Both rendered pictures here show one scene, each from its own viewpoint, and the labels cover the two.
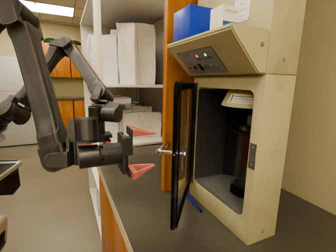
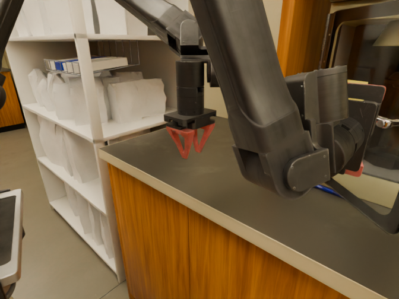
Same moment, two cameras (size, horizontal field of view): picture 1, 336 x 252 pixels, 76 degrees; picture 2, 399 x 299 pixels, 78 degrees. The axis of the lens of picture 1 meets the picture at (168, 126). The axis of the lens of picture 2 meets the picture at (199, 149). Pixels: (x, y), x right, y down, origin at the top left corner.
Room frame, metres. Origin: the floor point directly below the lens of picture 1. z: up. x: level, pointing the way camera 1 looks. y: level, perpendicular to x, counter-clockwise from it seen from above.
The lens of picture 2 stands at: (0.32, 0.45, 1.32)
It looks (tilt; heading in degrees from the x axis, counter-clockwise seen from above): 23 degrees down; 337
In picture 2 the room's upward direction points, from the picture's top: straight up
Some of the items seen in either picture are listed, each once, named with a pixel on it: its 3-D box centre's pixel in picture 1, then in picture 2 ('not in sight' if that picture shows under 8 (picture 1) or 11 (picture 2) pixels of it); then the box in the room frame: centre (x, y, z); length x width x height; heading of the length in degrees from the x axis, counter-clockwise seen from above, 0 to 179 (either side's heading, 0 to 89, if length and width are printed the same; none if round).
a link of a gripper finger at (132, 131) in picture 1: (139, 138); (355, 105); (0.58, 0.08, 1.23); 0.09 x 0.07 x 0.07; 115
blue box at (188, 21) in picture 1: (194, 26); not in sight; (0.72, -0.08, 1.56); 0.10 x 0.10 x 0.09; 25
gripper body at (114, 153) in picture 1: (113, 153); (338, 137); (0.55, 0.14, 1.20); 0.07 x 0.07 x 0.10; 25
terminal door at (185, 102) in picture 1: (183, 145); (360, 111); (0.66, -0.05, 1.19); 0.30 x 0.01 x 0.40; 166
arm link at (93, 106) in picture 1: (97, 113); (193, 73); (0.80, 0.26, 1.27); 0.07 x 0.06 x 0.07; 69
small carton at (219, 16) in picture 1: (223, 21); not in sight; (0.59, -0.14, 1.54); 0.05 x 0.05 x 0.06; 26
